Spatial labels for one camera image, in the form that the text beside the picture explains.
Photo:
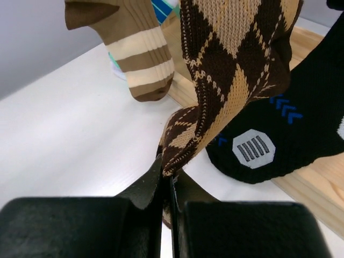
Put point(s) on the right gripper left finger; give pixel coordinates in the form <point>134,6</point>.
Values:
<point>128,224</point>

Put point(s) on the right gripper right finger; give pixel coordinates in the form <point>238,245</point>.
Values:
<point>203,226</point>

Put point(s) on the black sock grey blue marks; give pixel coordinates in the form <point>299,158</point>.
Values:
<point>275,136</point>

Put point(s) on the brown argyle sock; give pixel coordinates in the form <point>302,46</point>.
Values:
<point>236,52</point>

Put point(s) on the brown cream striped sock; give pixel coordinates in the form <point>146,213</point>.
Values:
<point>132,35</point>

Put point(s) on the teal patterned sock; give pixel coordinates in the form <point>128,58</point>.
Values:
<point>162,9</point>

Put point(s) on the wooden hanger rack frame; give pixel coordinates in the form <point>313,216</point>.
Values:
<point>319,186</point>

